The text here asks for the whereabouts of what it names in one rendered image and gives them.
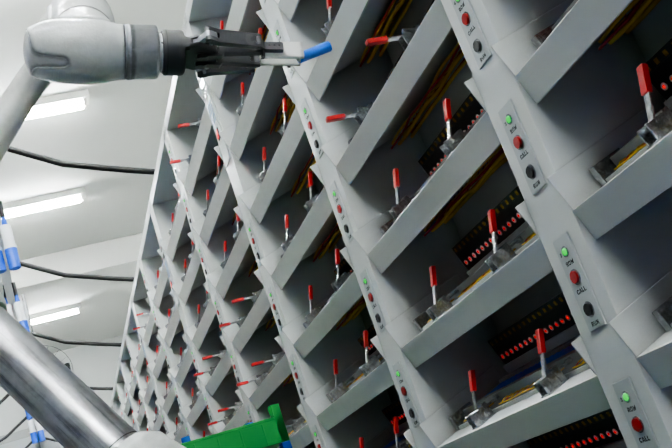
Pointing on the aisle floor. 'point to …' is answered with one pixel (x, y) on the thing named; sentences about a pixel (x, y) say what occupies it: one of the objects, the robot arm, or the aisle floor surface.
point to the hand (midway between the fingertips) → (281, 53)
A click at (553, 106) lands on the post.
